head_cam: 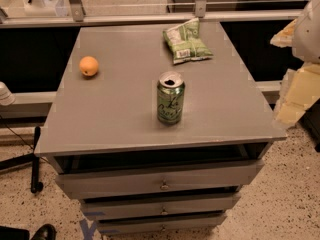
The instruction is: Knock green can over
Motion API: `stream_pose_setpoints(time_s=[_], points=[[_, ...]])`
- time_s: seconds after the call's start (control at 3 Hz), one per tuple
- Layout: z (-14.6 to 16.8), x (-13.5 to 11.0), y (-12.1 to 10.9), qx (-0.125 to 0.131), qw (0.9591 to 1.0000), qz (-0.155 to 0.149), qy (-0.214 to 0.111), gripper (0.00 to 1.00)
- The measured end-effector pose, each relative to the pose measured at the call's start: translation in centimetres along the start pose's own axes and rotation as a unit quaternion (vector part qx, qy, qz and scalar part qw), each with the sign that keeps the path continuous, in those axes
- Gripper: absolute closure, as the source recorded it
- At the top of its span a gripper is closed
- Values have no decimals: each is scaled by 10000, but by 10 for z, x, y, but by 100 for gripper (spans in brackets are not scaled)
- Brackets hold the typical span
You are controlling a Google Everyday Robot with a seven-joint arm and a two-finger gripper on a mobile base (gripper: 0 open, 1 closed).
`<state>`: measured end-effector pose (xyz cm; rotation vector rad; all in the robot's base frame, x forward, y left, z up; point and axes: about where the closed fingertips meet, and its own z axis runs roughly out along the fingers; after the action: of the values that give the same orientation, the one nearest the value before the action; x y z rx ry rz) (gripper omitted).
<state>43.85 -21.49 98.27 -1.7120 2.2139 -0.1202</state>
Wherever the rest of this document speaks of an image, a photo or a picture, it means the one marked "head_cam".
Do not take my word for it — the black stand leg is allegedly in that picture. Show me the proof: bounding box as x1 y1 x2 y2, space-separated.
0 126 44 194

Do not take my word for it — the metal frame rail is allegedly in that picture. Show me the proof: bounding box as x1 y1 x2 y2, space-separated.
0 0 309 28

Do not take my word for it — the orange fruit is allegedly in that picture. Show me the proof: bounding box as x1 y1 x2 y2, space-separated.
79 56 99 77

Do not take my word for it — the green soda can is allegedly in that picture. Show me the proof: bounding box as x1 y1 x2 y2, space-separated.
157 71 185 124

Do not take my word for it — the bottom grey drawer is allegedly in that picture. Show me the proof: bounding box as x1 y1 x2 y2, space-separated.
97 212 226 235

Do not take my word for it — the middle grey drawer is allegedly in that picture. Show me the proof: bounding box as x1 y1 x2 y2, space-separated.
81 193 240 220

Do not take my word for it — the grey drawer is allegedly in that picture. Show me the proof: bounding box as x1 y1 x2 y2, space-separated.
97 212 226 235
56 160 264 199
81 193 240 220

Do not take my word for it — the black shoe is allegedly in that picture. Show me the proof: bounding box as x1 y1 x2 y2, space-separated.
30 224 56 240

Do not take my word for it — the grey drawer cabinet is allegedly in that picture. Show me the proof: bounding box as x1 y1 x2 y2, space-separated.
36 22 285 235

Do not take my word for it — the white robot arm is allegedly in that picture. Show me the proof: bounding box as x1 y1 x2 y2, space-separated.
270 0 320 128

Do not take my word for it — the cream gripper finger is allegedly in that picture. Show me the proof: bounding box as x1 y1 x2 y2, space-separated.
274 63 320 127
270 20 297 48

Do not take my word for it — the top grey drawer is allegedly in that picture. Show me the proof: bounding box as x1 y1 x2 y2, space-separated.
56 160 264 199

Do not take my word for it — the green chip bag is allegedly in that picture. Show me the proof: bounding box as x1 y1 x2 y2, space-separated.
163 18 213 64

